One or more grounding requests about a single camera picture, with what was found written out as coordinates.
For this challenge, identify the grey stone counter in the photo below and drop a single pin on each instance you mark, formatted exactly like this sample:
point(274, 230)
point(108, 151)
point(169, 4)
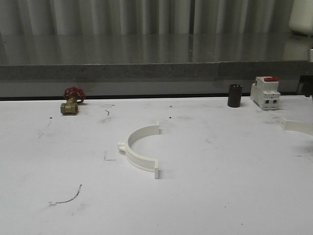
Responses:
point(198, 57)

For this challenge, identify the white circuit breaker red switch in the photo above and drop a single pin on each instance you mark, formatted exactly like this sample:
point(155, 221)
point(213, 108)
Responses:
point(264, 92)

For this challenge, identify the dark brown pipe coupling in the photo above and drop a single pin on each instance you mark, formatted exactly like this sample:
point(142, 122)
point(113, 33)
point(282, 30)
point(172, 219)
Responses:
point(234, 96)

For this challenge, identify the white container on counter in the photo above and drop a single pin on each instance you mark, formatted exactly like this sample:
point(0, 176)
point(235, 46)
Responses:
point(301, 20)

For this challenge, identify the brass valve red handwheel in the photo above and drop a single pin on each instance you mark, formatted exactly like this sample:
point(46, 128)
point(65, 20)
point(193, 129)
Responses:
point(74, 96)

